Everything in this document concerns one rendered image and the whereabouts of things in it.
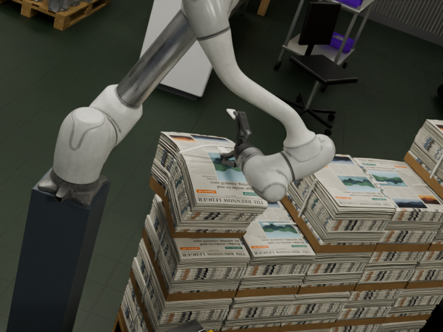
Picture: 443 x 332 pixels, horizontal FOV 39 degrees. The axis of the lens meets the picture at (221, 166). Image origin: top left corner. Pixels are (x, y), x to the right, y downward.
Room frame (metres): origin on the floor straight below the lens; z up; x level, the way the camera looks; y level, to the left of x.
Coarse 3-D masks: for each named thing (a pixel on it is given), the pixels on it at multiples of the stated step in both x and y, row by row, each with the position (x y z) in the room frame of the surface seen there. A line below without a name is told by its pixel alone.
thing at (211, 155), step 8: (176, 152) 1.92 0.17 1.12; (192, 152) 1.92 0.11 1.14; (200, 152) 1.94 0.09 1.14; (208, 152) 1.96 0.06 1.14; (216, 152) 1.98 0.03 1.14; (184, 160) 1.86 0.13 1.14; (192, 160) 1.87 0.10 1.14; (200, 160) 1.89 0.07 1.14; (208, 160) 1.91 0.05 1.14; (216, 160) 1.93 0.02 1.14; (232, 160) 1.97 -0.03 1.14; (176, 168) 1.89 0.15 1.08; (168, 176) 1.90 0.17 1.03; (176, 176) 1.87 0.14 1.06; (168, 192) 1.87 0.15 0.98
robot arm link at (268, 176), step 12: (264, 156) 1.72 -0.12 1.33; (276, 156) 1.71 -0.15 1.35; (252, 168) 1.67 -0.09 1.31; (264, 168) 1.66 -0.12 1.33; (276, 168) 1.66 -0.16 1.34; (288, 168) 1.68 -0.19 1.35; (252, 180) 1.64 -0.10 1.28; (264, 180) 1.62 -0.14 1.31; (276, 180) 1.62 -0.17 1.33; (288, 180) 1.67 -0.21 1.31; (264, 192) 1.60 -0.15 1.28; (276, 192) 1.61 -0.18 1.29
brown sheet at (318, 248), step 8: (288, 200) 2.28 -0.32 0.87; (288, 208) 2.27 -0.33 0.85; (296, 216) 2.21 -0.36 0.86; (304, 224) 2.16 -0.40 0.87; (304, 232) 2.14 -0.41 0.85; (312, 240) 2.08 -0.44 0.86; (320, 248) 2.04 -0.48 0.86; (328, 248) 2.06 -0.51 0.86; (336, 248) 2.08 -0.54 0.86; (344, 248) 2.10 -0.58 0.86; (352, 248) 2.13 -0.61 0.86; (360, 248) 2.15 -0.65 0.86; (368, 248) 2.17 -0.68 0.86
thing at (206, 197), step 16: (192, 176) 1.80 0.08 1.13; (208, 176) 1.83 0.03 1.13; (224, 176) 1.87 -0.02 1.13; (240, 176) 1.91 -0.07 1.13; (176, 192) 1.83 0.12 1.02; (192, 192) 1.75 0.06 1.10; (208, 192) 1.77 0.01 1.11; (224, 192) 1.80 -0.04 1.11; (240, 192) 1.84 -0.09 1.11; (176, 208) 1.79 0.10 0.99; (192, 208) 1.71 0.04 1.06; (208, 208) 1.74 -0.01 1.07; (224, 208) 1.77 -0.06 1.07; (240, 208) 1.81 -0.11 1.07; (256, 208) 1.84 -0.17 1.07; (176, 224) 1.76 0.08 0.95; (192, 224) 1.77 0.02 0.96; (208, 224) 1.80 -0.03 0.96; (224, 224) 1.84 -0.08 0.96; (240, 224) 1.87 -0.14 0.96
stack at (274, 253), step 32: (160, 224) 1.95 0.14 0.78; (256, 224) 2.10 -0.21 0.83; (288, 224) 2.18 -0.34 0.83; (160, 256) 1.87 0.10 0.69; (192, 256) 1.77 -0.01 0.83; (224, 256) 1.83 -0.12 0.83; (256, 256) 1.90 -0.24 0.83; (288, 256) 1.98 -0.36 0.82; (320, 256) 2.06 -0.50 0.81; (352, 256) 2.14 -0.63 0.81; (384, 256) 2.24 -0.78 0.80; (416, 256) 2.33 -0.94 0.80; (128, 288) 2.05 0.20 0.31; (160, 288) 1.81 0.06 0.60; (192, 288) 1.79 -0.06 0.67; (224, 288) 1.86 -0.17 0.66; (256, 288) 1.94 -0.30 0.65; (128, 320) 1.97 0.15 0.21; (160, 320) 1.74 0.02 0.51; (224, 320) 1.91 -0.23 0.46; (256, 320) 1.98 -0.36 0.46; (288, 320) 2.06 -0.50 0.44; (320, 320) 2.15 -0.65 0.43
